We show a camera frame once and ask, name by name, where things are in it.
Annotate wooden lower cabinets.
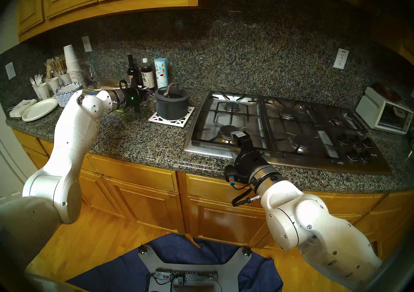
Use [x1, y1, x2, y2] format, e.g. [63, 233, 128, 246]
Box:
[13, 128, 414, 253]

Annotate dark sauce bottle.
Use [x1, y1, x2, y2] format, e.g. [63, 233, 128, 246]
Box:
[141, 58, 156, 90]

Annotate bundle of wooden sticks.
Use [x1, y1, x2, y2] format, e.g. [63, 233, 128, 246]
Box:
[50, 56, 68, 75]

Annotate clear plastic bag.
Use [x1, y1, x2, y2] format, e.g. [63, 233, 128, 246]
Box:
[81, 62, 97, 83]

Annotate white paper plate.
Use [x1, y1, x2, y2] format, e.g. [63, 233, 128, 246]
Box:
[22, 97, 59, 122]

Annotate light blue leaf-print canister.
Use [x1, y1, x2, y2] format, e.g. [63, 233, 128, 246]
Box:
[154, 58, 169, 89]

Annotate stack of white napkins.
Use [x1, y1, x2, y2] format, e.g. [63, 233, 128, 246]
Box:
[9, 99, 38, 118]

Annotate dark wine bottle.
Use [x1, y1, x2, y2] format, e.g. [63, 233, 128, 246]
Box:
[127, 54, 138, 85]

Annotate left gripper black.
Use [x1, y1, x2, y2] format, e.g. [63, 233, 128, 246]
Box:
[122, 80, 156, 114]

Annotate crumpled aluminium foil sheet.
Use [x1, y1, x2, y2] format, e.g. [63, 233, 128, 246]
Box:
[88, 80, 130, 91]

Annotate stainless steel gas cooktop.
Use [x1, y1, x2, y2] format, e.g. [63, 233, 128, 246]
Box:
[183, 91, 392, 175]

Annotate stack of blue patterned bowls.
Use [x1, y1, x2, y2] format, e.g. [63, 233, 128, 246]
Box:
[55, 83, 84, 107]

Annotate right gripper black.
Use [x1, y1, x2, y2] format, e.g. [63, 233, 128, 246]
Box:
[232, 128, 269, 182]

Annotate black wrist camera orange connector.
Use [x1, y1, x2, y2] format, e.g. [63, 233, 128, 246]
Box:
[224, 163, 249, 188]

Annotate pot lid with handle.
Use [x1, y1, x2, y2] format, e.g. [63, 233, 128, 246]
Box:
[155, 83, 191, 102]

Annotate stack of white paper cups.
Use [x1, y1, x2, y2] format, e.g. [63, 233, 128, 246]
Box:
[63, 45, 85, 85]

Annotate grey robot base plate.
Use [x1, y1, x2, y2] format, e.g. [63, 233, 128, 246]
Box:
[138, 245, 252, 292]

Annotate dark blue blanket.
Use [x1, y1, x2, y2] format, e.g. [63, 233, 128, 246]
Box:
[66, 233, 283, 292]

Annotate white lattice trivet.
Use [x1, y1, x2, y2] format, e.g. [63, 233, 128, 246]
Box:
[148, 106, 195, 128]

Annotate dark grey saucepan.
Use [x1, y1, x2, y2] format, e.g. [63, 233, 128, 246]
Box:
[142, 83, 191, 121]

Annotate white toaster oven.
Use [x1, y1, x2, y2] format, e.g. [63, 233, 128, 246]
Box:
[355, 87, 414, 135]

